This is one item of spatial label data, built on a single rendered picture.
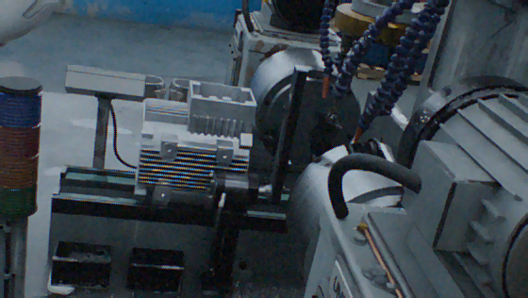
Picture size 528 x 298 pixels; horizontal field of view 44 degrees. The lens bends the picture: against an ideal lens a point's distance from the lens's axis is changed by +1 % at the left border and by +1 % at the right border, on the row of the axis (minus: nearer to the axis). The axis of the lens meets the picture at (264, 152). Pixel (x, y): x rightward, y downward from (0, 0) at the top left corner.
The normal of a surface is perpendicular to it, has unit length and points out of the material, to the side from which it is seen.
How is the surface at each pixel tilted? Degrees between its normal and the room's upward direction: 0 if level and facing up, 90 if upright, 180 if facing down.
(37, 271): 0
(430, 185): 90
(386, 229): 0
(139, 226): 90
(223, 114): 90
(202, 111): 90
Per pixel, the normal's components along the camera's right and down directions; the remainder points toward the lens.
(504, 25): -0.97, -0.11
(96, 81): 0.21, -0.11
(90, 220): 0.13, 0.40
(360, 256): 0.18, -0.91
